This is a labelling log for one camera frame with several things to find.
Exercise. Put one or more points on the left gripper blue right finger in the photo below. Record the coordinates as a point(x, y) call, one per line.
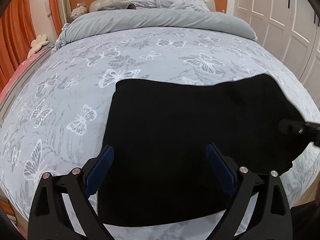
point(271, 217)

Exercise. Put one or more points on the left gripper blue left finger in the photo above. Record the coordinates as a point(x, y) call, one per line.
point(48, 216)

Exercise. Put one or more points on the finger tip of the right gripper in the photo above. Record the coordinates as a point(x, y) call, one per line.
point(310, 130)

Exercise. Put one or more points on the black pants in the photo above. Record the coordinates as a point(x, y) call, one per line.
point(160, 132)

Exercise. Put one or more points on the butterfly patterned bed sheet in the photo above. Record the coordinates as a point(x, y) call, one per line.
point(57, 121)

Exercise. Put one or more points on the white wardrobe doors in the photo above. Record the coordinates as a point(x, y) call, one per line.
point(285, 28)

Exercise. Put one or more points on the pink bed side panel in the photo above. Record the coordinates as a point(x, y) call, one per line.
point(20, 78)

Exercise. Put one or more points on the butterfly patterned pillow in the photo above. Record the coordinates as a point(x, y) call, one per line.
point(190, 5)

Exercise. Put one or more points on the grey rolled duvet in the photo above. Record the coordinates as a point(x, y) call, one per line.
point(102, 22)

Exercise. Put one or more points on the white flower plush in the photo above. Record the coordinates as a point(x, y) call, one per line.
point(37, 44)

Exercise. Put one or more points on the orange curtain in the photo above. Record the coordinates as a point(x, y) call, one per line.
point(21, 22)

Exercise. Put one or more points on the white ornament on nightstand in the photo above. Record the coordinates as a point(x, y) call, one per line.
point(78, 11)

